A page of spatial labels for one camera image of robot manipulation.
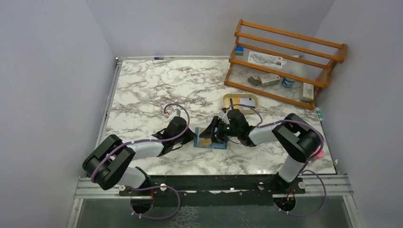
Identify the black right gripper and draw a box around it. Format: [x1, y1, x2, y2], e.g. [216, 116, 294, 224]
[199, 116, 240, 144]

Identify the orange gold credit card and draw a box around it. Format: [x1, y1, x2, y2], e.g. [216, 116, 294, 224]
[200, 138, 212, 146]

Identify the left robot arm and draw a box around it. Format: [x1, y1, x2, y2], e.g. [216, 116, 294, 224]
[82, 116, 197, 195]

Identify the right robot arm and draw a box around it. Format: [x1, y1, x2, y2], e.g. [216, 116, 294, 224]
[199, 109, 324, 193]

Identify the gold card with stripe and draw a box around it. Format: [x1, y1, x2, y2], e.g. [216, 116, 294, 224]
[229, 97, 249, 110]

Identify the grey card upper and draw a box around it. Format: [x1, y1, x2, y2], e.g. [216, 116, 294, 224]
[240, 98, 256, 108]

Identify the cream oval tray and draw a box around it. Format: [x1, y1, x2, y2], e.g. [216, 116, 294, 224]
[222, 93, 259, 114]

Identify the olive tape dispenser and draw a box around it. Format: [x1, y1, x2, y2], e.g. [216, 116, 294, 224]
[247, 77, 260, 86]

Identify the grey stapler box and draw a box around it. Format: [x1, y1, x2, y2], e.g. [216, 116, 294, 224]
[258, 73, 280, 86]

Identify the blue grey eraser block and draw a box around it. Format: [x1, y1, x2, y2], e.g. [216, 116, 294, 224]
[234, 46, 244, 56]

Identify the white printed flat package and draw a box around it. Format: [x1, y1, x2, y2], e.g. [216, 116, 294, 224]
[248, 51, 287, 69]

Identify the orange wooden shelf rack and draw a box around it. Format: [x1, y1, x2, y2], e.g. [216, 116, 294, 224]
[224, 19, 347, 109]

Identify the green white small box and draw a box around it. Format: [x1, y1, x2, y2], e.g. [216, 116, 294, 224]
[300, 83, 315, 102]

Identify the green white tube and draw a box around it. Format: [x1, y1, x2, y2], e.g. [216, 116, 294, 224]
[316, 107, 323, 122]

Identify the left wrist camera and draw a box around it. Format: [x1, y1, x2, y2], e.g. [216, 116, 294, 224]
[171, 109, 181, 117]

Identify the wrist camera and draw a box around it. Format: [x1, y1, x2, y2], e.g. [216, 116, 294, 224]
[171, 109, 181, 117]
[220, 108, 230, 124]

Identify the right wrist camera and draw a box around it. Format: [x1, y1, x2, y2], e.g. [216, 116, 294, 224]
[220, 108, 230, 124]

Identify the aluminium frame rail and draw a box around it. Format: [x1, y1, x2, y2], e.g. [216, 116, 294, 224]
[74, 57, 362, 228]

